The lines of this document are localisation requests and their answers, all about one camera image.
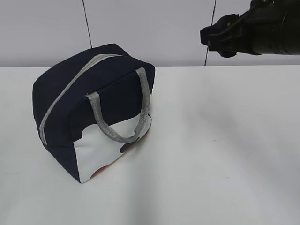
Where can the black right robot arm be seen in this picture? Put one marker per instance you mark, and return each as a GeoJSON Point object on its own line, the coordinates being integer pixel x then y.
{"type": "Point", "coordinates": [291, 30]}

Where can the navy blue lunch bag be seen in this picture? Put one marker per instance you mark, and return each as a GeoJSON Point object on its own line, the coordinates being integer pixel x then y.
{"type": "Point", "coordinates": [91, 106]}

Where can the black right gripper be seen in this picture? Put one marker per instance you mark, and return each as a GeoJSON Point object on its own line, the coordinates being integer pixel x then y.
{"type": "Point", "coordinates": [257, 31]}

